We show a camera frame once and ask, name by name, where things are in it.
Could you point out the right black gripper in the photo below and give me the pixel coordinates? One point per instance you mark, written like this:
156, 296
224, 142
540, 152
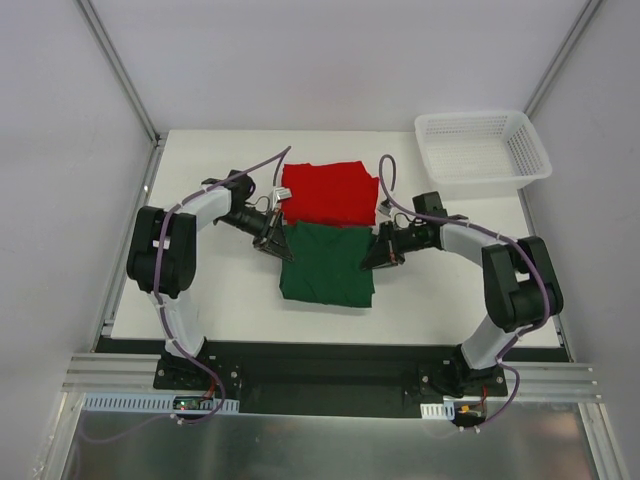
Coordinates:
386, 243

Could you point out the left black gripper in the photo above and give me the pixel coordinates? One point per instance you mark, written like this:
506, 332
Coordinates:
267, 233

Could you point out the green t shirt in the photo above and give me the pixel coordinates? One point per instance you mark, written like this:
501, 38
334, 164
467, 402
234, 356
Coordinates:
326, 265

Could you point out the red t shirt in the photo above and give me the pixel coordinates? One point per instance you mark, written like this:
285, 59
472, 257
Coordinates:
342, 194

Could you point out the white plastic basket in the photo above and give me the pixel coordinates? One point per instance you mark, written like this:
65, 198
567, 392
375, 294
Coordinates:
481, 154

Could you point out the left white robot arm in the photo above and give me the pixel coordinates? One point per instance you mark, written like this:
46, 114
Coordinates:
162, 257

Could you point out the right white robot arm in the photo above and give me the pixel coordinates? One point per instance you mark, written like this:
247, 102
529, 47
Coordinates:
521, 289

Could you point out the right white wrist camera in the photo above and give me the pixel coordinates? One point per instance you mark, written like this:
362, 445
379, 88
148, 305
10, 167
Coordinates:
386, 208

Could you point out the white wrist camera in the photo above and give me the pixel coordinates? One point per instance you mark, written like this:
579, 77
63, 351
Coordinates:
386, 208
280, 194

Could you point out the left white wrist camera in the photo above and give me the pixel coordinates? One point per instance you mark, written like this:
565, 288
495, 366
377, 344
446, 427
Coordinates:
280, 194

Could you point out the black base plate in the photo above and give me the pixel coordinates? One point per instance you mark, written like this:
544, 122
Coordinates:
325, 400

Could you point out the right white cable duct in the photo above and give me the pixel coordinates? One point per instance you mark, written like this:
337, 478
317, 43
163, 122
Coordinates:
438, 411

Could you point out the white cable duct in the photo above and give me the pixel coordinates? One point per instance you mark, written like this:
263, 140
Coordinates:
157, 404
438, 411

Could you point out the aluminium frame rail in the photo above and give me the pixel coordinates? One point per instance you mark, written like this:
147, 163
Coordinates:
535, 381

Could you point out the left white cable duct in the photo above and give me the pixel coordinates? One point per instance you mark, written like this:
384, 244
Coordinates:
157, 404

